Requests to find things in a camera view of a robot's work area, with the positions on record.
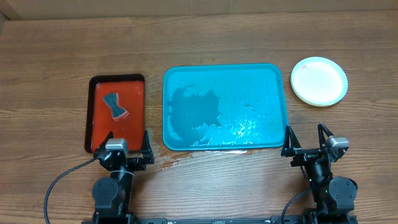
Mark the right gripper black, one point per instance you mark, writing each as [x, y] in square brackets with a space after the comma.
[291, 147]

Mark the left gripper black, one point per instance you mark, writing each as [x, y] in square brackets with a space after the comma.
[146, 156]

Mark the green-rimmed plate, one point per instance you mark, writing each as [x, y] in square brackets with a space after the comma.
[316, 100]

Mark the orange sponge with black scourer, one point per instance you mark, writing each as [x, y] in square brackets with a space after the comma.
[111, 100]

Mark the light blue plate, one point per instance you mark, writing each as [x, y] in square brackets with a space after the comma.
[321, 76]

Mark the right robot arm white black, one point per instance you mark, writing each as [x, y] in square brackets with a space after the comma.
[333, 196]

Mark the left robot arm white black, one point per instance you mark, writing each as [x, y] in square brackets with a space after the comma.
[112, 194]

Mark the red tray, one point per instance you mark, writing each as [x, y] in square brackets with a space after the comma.
[99, 122]

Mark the teal tray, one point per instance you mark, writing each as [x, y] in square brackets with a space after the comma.
[224, 107]

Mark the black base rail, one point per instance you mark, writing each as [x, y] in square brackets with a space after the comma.
[275, 219]

